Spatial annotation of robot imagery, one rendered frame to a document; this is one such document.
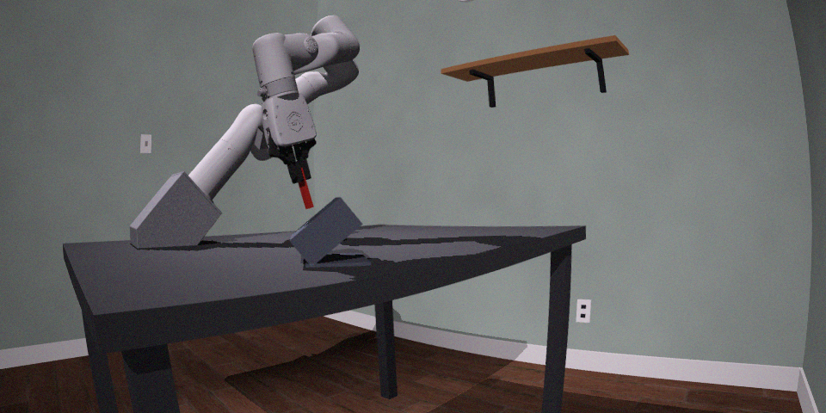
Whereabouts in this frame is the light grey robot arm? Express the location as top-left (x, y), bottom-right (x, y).
top-left (188, 15), bottom-right (360, 204)

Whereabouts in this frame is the red rectangular peg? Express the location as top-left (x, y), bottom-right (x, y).
top-left (299, 168), bottom-right (313, 209)

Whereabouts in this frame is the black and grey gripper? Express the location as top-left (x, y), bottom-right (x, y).
top-left (262, 90), bottom-right (317, 183)

